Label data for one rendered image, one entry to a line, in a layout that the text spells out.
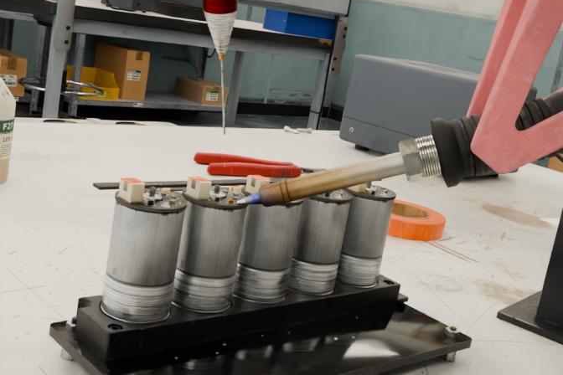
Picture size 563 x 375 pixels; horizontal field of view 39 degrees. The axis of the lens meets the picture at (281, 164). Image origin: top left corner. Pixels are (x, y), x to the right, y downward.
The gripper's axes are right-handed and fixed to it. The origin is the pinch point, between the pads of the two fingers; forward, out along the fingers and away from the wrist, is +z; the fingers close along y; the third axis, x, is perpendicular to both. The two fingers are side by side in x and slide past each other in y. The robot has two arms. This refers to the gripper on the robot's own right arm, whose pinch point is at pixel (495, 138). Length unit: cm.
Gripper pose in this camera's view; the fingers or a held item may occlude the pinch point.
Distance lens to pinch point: 28.6
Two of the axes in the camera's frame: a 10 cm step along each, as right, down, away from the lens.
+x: 7.7, 6.3, 0.7
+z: -6.3, 7.5, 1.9
